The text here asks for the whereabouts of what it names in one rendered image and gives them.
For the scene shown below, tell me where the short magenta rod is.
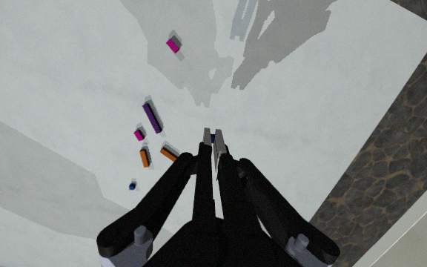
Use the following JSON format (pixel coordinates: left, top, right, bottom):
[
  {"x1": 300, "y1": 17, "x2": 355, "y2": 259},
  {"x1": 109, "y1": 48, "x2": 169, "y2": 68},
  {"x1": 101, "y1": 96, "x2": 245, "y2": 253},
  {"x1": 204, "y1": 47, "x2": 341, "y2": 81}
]
[
  {"x1": 134, "y1": 130, "x2": 145, "y2": 141},
  {"x1": 166, "y1": 39, "x2": 179, "y2": 53}
]

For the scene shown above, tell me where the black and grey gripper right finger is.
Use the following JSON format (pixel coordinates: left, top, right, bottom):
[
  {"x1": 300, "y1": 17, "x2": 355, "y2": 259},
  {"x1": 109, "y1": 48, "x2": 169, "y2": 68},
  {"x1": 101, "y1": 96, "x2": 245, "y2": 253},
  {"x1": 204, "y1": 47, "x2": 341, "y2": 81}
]
[{"x1": 213, "y1": 129, "x2": 340, "y2": 267}]

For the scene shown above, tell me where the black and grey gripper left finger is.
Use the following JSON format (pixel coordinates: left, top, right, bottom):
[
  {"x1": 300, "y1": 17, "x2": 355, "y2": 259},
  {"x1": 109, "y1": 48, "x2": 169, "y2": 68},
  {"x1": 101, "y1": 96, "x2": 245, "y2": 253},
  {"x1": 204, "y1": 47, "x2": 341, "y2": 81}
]
[{"x1": 96, "y1": 128, "x2": 219, "y2": 267}]

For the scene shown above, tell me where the orange rod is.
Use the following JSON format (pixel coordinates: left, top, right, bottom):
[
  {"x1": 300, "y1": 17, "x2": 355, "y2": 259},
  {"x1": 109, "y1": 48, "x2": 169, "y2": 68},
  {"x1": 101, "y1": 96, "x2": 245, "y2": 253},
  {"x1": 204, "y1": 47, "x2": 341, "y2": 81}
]
[
  {"x1": 140, "y1": 149, "x2": 150, "y2": 168},
  {"x1": 160, "y1": 147, "x2": 178, "y2": 162}
]

